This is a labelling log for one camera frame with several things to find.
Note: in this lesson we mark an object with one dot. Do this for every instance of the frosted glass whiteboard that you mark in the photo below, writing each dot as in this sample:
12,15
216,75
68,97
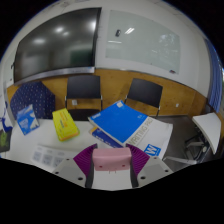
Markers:
143,40

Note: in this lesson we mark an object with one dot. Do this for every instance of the black chair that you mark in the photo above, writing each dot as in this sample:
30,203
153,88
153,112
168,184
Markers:
83,93
144,93

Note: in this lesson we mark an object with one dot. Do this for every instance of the black whiteboard eraser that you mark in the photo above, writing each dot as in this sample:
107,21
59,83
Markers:
118,32

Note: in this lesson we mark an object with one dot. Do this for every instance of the large black wall display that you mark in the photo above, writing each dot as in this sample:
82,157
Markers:
56,41

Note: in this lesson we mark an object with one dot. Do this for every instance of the yellow sticky note stack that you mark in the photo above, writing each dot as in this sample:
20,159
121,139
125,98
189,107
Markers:
65,125

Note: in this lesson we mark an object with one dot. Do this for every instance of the blue and white carton box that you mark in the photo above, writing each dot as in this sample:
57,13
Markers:
27,120

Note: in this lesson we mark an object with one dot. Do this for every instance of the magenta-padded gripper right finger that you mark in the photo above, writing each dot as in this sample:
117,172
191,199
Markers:
139,158

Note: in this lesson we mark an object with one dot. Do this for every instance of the blue dotted upholstered seat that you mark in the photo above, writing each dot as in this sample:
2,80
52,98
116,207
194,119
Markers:
33,98

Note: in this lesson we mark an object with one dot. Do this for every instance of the white power strip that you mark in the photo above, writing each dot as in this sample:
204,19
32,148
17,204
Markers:
50,155

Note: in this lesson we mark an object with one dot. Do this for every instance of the pink charger block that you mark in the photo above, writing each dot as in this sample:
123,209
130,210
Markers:
111,158

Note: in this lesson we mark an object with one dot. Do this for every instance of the blue cover writing pad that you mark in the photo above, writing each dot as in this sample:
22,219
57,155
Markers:
130,128

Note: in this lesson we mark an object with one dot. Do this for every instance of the blue curtain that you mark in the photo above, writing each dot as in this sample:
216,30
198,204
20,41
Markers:
215,80

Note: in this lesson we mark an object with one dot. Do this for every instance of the dark blue thin book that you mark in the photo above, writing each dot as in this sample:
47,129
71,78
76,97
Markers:
105,137

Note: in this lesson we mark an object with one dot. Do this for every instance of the white side table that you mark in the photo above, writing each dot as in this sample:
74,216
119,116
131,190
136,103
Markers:
208,128

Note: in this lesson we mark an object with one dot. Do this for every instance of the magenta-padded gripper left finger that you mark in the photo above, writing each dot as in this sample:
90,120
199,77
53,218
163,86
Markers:
83,160

